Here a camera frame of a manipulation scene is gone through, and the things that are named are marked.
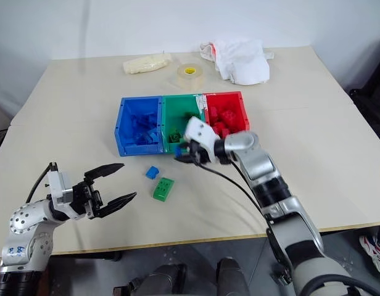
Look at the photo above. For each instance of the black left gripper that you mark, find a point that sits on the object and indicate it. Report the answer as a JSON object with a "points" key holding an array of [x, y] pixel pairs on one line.
{"points": [[85, 197]]}

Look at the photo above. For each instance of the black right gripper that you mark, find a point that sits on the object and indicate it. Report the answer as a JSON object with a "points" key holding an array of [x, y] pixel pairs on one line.
{"points": [[200, 154]]}

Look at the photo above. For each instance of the small blue block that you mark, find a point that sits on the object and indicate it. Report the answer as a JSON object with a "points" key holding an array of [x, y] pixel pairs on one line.
{"points": [[179, 151]]}

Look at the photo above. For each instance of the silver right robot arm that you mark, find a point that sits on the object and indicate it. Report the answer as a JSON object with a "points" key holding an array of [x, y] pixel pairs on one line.
{"points": [[270, 185]]}

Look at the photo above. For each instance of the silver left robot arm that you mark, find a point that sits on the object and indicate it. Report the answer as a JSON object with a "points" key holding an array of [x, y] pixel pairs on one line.
{"points": [[22, 226]]}

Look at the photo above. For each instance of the green block with black mark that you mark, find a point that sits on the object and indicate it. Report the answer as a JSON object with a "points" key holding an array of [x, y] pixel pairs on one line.
{"points": [[175, 137]]}

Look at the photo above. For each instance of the blue studded block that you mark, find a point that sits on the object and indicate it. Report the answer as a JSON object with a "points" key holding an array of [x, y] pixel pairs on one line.
{"points": [[152, 173]]}

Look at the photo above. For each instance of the green studded block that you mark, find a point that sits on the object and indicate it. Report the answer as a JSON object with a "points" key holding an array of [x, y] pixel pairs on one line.
{"points": [[163, 189]]}

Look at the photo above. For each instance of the green plastic bin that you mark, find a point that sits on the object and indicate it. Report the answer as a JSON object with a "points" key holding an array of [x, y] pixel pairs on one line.
{"points": [[174, 108]]}

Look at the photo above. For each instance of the white tape strip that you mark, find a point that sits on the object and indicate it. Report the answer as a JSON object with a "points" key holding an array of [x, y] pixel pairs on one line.
{"points": [[202, 103]]}

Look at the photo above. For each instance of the blue plastic bin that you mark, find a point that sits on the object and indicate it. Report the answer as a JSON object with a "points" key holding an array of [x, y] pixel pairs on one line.
{"points": [[137, 123]]}

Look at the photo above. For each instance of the red plastic bin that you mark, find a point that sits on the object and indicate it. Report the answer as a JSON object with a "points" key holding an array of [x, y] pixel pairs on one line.
{"points": [[227, 100]]}

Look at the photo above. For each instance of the clear tape roll yellow core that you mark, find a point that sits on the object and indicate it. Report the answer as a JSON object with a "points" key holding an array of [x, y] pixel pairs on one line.
{"points": [[191, 75]]}

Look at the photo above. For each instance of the clear bag of white pieces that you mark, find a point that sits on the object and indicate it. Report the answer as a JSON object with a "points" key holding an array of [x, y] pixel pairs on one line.
{"points": [[147, 63]]}

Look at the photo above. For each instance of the dark rounded shape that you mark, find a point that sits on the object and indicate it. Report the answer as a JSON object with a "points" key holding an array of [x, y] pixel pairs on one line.
{"points": [[231, 277], [162, 279]]}

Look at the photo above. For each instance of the crumpled white cloth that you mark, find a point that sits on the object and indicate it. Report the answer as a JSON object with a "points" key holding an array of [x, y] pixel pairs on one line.
{"points": [[242, 61]]}

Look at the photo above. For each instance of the black chair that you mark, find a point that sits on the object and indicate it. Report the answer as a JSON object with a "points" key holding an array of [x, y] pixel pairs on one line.
{"points": [[373, 101]]}

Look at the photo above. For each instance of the white patterned sneaker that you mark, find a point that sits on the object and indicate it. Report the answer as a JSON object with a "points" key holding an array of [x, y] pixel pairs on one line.
{"points": [[376, 253]]}

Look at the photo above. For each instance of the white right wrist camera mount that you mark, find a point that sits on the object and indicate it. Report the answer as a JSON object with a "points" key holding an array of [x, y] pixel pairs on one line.
{"points": [[200, 131]]}

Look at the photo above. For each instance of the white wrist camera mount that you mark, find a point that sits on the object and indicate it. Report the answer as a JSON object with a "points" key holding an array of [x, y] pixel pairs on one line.
{"points": [[200, 131], [58, 185]]}

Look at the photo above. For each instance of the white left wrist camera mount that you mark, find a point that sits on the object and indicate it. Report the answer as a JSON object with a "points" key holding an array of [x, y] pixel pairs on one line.
{"points": [[58, 185]]}

